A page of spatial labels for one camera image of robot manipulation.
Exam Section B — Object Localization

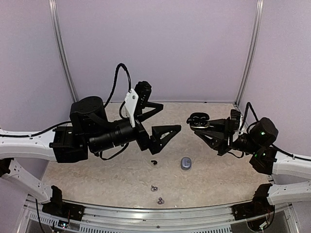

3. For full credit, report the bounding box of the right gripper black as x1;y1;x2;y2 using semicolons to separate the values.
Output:
195;116;260;157

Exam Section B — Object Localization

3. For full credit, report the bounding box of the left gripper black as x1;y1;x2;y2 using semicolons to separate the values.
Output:
89;102;182;154

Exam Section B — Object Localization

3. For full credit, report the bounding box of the black earbud charging case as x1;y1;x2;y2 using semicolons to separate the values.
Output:
186;112;210;130

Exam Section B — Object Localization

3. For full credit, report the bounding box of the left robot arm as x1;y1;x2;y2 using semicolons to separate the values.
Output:
0;96;181;216

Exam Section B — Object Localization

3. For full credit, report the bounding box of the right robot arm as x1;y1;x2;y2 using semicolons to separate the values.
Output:
187;115;311;216

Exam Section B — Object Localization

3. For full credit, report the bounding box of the blue-grey earbud case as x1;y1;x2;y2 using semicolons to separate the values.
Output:
180;157;192;170

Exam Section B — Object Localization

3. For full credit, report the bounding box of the purple earbud upper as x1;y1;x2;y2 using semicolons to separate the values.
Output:
151;185;158;192

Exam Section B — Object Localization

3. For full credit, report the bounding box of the purple earbud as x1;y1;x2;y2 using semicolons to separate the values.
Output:
151;185;158;192
157;198;165;204

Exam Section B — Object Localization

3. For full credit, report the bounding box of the purple earbud lower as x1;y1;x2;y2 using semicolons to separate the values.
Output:
157;198;165;204

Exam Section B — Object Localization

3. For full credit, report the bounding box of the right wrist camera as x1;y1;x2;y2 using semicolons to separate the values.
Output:
230;109;242;132

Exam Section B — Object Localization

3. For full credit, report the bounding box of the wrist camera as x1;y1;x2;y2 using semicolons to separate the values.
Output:
230;109;242;132
124;81;152;128

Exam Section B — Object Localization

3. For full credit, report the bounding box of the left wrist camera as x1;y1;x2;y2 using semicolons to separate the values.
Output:
124;81;152;128

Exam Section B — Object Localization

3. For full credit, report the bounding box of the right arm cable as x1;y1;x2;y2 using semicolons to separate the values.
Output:
244;101;259;124

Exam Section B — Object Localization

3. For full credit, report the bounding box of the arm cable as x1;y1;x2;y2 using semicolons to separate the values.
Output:
104;63;132;107
244;101;259;124

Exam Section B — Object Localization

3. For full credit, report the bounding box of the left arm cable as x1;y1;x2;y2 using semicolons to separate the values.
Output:
104;63;132;107

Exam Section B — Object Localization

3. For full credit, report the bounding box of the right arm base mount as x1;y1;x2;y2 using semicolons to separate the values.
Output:
232;183;275;220

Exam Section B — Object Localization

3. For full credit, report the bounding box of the front aluminium rail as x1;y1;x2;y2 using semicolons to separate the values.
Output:
17;191;301;233

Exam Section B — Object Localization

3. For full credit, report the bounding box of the right aluminium frame post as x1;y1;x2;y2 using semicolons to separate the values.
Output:
235;0;264;106

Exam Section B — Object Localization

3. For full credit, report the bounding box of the aluminium frame post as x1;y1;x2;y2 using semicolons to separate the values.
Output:
235;0;264;106
48;0;79;102

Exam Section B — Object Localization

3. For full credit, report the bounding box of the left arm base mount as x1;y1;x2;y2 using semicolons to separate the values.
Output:
42;185;85;221

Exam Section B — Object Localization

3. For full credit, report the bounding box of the left aluminium frame post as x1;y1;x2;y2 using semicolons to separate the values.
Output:
48;0;79;102

